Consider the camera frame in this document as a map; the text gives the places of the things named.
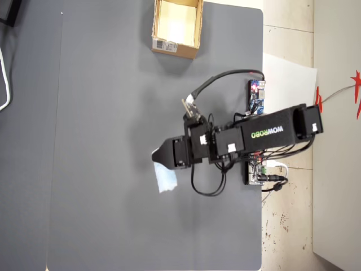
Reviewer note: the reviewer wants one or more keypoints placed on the open cardboard box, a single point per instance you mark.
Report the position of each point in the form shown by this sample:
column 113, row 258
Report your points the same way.
column 177, row 24

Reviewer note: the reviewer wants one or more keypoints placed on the small wrist camera board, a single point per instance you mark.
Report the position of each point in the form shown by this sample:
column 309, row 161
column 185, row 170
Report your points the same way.
column 192, row 110

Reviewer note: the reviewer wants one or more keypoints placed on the blue circuit board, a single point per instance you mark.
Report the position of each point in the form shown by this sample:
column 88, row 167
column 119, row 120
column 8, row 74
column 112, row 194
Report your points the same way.
column 256, row 96

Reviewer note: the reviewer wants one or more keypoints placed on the green white controller board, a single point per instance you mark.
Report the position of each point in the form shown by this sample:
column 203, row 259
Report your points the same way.
column 255, row 173

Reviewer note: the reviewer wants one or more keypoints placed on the black WOWROBO robot arm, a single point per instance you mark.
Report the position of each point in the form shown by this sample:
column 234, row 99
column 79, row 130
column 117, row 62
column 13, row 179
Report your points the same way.
column 268, row 134

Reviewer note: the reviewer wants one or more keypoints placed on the white paper sheet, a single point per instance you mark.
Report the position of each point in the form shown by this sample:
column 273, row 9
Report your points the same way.
column 290, row 84

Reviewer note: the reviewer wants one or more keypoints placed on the light blue cloth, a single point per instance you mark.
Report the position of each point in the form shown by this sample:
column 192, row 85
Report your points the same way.
column 166, row 179

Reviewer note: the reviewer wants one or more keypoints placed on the black object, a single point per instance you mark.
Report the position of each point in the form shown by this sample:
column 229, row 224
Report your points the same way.
column 9, row 11

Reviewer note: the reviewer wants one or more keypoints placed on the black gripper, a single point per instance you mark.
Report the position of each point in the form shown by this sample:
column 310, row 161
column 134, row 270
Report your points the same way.
column 194, row 145

